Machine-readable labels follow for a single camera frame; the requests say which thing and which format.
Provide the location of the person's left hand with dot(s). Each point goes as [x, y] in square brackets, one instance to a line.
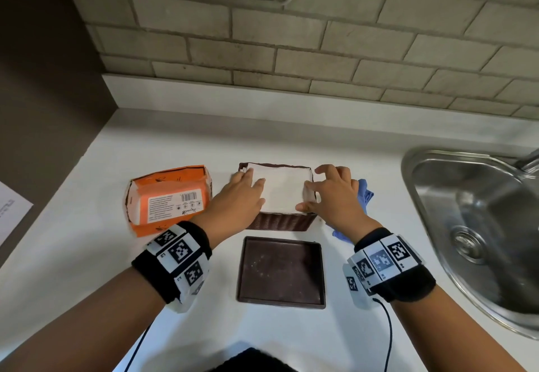
[236, 205]

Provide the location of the person's right hand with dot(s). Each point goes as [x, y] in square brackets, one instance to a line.
[339, 203]

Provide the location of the person's left thumb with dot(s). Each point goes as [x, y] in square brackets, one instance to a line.
[260, 189]

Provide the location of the person's right thumb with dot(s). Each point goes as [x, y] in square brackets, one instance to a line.
[307, 207]

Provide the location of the stack of white napkins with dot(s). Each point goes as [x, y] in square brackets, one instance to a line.
[284, 188]

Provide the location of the person's right forearm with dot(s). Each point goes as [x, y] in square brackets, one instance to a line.
[450, 333]

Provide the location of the person's left forearm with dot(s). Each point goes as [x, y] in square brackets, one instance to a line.
[80, 325]

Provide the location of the brown wicker basket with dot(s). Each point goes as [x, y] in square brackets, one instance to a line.
[280, 221]

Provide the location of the blue cloth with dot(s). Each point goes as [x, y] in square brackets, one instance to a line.
[365, 197]

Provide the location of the brown square lid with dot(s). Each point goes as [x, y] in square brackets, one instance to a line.
[281, 271]

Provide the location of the orange napkin package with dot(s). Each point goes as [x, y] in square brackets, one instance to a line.
[168, 205]

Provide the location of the black wristband with marker tags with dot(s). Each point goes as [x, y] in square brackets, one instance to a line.
[179, 260]
[387, 266]

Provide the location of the person's black clothing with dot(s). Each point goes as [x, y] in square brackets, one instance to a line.
[257, 361]

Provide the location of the round sink drain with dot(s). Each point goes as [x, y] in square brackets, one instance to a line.
[469, 244]

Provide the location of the stainless steel sink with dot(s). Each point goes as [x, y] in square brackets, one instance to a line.
[497, 224]

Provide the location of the white paper sheet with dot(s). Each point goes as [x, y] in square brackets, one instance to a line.
[10, 211]

